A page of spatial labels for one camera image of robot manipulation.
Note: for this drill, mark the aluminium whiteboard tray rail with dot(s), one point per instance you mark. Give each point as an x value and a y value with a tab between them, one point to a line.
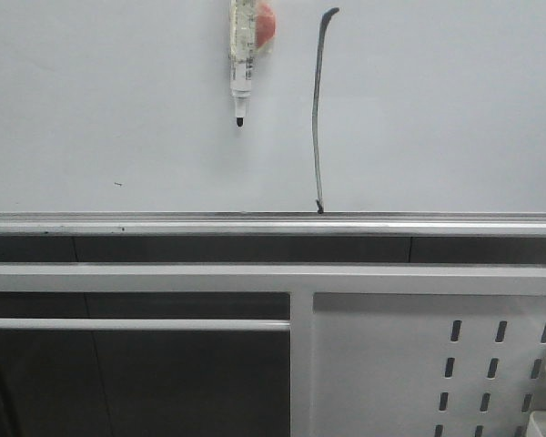
342	224

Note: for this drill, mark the white metal frame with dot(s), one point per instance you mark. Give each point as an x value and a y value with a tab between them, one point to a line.
187	350

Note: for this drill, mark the white whiteboard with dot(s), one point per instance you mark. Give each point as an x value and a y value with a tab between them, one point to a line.
398	106

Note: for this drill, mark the white whiteboard marker pen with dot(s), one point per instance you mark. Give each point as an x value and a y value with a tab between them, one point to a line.
242	52

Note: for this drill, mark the red round magnet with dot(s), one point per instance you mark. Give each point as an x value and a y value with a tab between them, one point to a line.
266	25

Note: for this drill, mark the white perforated panel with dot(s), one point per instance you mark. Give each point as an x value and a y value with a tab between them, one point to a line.
427	365

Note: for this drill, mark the white lower plastic bin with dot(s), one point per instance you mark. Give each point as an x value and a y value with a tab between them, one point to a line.
537	425

